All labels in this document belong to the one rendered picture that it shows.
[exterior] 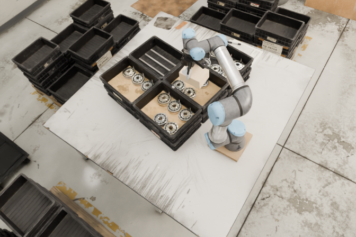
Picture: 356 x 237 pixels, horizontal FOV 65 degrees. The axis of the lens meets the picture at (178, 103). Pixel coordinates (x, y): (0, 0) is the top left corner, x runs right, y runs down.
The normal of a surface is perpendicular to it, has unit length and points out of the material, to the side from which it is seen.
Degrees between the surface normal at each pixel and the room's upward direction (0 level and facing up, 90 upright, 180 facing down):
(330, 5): 72
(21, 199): 0
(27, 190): 0
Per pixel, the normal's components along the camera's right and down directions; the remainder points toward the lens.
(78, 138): -0.08, -0.56
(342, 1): -0.56, 0.51
